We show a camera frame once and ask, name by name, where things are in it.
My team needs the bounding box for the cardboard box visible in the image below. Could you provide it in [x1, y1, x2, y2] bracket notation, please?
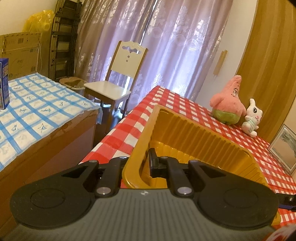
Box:
[0, 32, 50, 80]

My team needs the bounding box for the person's red white clothing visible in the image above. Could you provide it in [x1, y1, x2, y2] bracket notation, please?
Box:
[273, 222, 296, 241]

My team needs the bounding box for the blue checked cloth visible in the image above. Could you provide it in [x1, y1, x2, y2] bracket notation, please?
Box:
[0, 73, 101, 171]

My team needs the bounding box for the red checked tablecloth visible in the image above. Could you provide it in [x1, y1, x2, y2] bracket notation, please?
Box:
[81, 85, 296, 227]

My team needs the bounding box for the glass picture frame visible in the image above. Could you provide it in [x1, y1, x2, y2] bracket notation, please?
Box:
[268, 124, 296, 175]

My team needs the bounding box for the wooden wall piece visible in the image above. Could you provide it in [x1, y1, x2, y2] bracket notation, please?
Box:
[212, 49, 228, 76]

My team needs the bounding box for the beige plastic basin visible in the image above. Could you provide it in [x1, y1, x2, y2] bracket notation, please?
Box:
[59, 77, 87, 91]

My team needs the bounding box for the purple patterned curtain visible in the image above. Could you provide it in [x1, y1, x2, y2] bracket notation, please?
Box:
[74, 0, 234, 112]

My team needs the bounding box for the wooden door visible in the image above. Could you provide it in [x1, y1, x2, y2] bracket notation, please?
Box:
[236, 0, 296, 144]

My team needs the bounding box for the folded black step ladder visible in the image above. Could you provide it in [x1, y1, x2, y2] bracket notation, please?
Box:
[48, 0, 84, 82]

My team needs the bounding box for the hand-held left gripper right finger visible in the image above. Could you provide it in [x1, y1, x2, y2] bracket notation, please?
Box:
[149, 148, 224, 197]

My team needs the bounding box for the yellow plastic bag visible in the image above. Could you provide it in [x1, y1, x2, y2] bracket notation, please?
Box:
[23, 9, 55, 33]

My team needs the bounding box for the white bunny plush toy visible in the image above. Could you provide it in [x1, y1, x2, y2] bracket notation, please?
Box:
[241, 98, 263, 138]

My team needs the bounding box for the yellow plastic tray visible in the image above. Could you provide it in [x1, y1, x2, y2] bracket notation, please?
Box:
[121, 104, 282, 227]

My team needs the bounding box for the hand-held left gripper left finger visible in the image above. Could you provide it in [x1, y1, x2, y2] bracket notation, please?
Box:
[61, 156, 128, 197]

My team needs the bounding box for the blue carton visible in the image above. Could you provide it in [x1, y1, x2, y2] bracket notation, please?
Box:
[0, 58, 10, 110]

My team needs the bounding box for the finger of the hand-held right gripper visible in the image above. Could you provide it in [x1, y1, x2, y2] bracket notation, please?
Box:
[276, 193, 296, 212]

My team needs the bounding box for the white wooden chair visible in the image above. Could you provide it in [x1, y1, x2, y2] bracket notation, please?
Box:
[83, 40, 149, 121]

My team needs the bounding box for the pink starfish plush toy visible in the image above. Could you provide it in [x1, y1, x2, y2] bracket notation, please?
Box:
[210, 75, 247, 125]

